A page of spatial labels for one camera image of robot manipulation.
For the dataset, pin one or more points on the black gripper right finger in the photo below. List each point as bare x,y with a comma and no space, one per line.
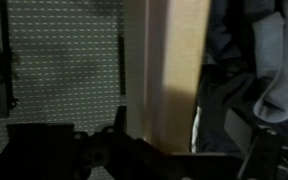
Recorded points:
263,159

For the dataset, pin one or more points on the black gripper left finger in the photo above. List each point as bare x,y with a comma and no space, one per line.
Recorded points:
122,156

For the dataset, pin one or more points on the pile of blue clothes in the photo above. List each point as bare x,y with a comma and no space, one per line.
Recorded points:
244,73

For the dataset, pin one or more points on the wooden bed frame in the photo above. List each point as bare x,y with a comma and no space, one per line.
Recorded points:
164,45

